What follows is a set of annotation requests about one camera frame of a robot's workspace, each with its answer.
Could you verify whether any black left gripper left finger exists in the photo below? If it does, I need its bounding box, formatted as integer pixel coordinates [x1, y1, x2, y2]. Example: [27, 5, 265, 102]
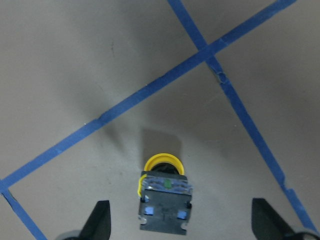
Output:
[78, 200, 112, 240]

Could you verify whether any yellow push button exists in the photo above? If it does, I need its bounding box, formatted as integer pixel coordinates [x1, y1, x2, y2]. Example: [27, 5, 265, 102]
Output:
[137, 153, 193, 236]

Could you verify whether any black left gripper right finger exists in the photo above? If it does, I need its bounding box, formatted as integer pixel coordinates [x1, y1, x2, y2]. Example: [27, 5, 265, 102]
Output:
[251, 198, 295, 240]

